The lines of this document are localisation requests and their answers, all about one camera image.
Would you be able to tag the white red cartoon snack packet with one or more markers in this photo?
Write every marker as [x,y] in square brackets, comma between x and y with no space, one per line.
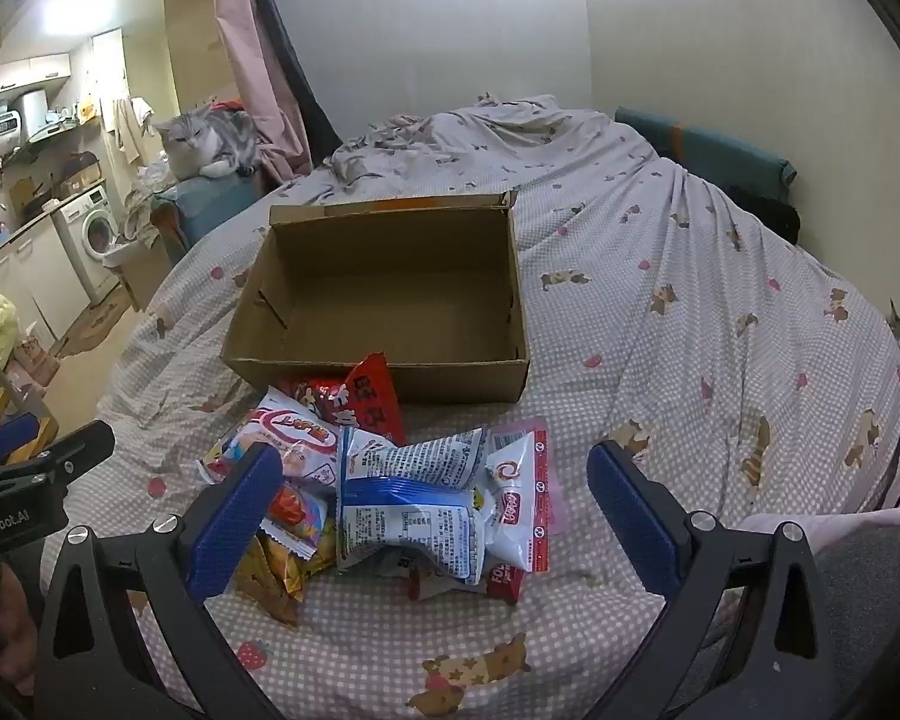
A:
[506,583]

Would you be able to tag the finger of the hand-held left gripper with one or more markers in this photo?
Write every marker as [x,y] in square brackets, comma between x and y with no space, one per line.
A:
[60,450]
[0,436]

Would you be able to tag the black cloth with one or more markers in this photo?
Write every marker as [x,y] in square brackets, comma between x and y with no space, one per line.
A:
[765,214]

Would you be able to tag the pink flat snack packet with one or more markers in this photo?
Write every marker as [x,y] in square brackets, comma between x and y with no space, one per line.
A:
[517,426]

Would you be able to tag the person's left hand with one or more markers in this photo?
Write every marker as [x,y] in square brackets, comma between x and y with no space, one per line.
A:
[0,615]

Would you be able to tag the brown cardboard box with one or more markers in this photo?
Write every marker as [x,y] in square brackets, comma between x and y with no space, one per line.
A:
[390,270]

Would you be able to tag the pink white round-label snack packet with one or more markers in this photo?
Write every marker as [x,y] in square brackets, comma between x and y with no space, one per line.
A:
[300,435]

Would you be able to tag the white kitchen counter cabinet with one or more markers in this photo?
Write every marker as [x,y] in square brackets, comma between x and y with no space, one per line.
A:
[22,277]

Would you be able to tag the blue white snack packet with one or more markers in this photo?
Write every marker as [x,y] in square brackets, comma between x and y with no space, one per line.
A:
[405,517]

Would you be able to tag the teal cushioned seat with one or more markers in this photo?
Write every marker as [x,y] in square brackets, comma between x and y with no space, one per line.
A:
[202,202]

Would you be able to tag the hanging towel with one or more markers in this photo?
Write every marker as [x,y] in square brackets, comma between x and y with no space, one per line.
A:
[127,127]

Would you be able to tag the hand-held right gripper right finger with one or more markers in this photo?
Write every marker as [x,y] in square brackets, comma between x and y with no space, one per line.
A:
[634,521]

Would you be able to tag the dark curtain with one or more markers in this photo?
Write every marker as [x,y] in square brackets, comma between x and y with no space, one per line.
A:
[292,52]

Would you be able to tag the white red swirl snack packet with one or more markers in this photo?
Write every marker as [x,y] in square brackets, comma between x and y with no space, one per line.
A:
[514,510]

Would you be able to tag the yellow snack packet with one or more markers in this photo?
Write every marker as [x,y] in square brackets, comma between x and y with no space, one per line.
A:
[270,585]

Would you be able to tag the white washing machine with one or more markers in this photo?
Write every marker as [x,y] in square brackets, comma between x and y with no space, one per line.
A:
[94,232]

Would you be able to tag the grey tabby cat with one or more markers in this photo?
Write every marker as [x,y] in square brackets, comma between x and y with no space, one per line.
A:
[195,139]

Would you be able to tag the brown floor mat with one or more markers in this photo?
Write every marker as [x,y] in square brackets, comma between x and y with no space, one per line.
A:
[97,322]

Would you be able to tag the teal pillow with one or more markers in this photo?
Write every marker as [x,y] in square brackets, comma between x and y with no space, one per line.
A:
[705,142]

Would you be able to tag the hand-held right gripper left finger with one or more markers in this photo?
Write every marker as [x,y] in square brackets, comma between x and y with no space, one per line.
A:
[232,521]

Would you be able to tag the white wall cabinet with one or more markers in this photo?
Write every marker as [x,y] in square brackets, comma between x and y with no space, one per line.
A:
[26,75]

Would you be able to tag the pink curtain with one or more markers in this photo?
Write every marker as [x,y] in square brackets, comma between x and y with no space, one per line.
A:
[251,52]

